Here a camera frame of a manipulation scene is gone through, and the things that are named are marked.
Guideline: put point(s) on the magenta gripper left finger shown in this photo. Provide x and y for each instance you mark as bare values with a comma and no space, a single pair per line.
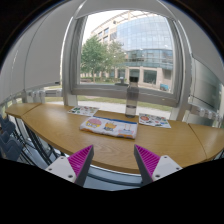
73,168

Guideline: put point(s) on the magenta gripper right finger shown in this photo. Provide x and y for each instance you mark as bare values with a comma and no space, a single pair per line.
153,167

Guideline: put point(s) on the folded colourful printed towel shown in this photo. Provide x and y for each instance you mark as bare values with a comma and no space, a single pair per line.
111,127

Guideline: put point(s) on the right colourful sticker sheet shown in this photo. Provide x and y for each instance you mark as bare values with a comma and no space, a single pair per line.
154,121

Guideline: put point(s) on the colourful sticker sheet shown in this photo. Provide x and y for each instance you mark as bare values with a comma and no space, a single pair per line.
83,110
154,121

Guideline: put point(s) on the left colourful sticker sheet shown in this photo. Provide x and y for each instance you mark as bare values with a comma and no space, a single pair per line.
83,110

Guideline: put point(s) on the dark blue chair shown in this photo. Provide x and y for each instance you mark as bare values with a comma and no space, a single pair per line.
11,147

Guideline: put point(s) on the clear water bottle black cap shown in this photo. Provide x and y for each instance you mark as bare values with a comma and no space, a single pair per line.
132,97

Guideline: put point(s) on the left white roller blind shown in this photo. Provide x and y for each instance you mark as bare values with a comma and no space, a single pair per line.
34,60

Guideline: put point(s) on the grey window frame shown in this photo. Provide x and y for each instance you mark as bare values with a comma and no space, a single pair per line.
114,43

